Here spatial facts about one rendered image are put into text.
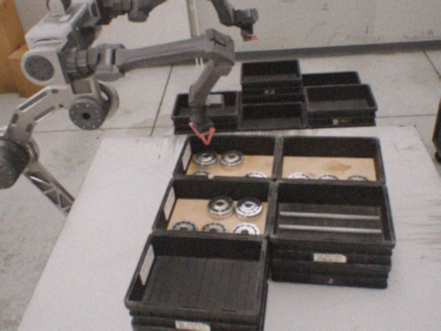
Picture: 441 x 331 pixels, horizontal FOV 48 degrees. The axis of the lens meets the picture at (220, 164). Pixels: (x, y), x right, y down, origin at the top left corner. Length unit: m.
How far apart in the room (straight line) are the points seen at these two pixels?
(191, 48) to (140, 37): 3.34
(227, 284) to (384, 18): 3.69
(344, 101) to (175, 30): 2.09
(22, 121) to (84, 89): 0.39
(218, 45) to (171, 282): 0.77
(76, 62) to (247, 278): 0.88
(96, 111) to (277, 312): 1.00
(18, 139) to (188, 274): 1.05
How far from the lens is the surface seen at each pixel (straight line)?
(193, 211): 1.89
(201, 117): 1.97
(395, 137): 2.52
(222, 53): 1.50
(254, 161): 2.11
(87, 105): 1.97
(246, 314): 1.43
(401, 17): 4.96
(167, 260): 1.73
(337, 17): 4.83
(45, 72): 1.68
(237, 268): 1.67
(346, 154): 2.12
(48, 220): 3.38
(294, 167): 2.07
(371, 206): 1.90
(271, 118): 3.24
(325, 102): 3.19
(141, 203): 2.18
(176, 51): 1.52
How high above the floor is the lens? 2.08
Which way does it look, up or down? 37 degrees down
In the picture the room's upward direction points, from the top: 6 degrees counter-clockwise
